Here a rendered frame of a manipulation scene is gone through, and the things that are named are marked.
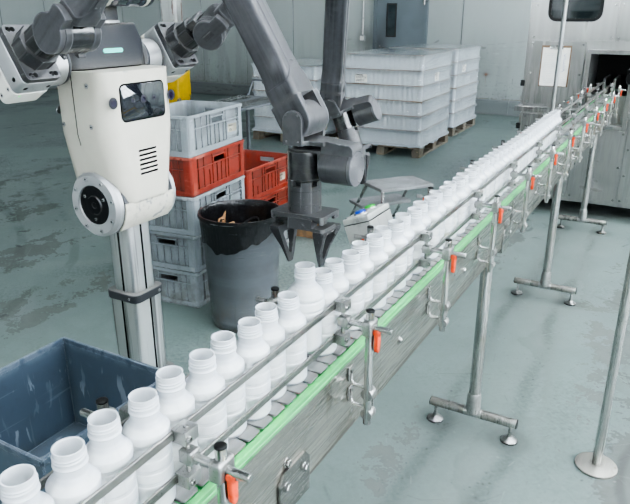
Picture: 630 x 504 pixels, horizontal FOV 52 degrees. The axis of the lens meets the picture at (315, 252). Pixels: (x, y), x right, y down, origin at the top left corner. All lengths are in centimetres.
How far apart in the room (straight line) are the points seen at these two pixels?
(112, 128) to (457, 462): 180
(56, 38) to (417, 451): 199
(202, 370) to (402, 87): 700
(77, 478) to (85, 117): 96
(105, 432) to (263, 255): 258
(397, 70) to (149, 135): 632
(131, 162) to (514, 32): 1020
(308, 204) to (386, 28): 1108
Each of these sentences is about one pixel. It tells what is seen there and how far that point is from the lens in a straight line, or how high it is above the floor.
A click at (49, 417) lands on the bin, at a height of 78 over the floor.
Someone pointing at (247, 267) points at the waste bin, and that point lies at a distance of 333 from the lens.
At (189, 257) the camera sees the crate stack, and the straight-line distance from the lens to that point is 374.
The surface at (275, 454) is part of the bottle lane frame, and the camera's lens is 110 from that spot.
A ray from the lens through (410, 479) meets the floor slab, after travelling 255.
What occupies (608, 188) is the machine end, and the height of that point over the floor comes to 27.
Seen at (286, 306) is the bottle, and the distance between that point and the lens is 110.
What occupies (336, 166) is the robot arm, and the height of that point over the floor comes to 139.
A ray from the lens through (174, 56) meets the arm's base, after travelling 176.
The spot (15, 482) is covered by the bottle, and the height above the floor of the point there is 115.
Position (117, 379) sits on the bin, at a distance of 145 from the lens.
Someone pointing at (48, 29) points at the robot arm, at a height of 159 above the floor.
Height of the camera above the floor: 162
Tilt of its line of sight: 20 degrees down
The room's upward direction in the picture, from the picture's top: straight up
